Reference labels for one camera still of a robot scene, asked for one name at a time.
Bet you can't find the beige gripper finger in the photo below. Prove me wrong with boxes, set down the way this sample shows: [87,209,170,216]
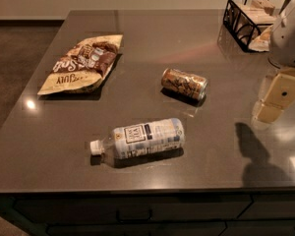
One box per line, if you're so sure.
[252,68,295,124]

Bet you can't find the orange soda can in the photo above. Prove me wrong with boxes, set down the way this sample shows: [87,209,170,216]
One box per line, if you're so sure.
[161,68,207,101]

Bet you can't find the brown chip bag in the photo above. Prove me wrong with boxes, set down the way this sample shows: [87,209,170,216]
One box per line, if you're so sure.
[37,34,123,95]

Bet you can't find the dark counter cabinet drawers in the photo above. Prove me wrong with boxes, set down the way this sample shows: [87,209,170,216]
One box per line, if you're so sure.
[0,193,295,236]

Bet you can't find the clear plastic tea bottle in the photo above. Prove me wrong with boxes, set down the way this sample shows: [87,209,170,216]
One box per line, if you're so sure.
[89,118,185,159]

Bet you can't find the black wire basket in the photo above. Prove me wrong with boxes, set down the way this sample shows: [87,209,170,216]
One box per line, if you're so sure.
[223,0,276,52]

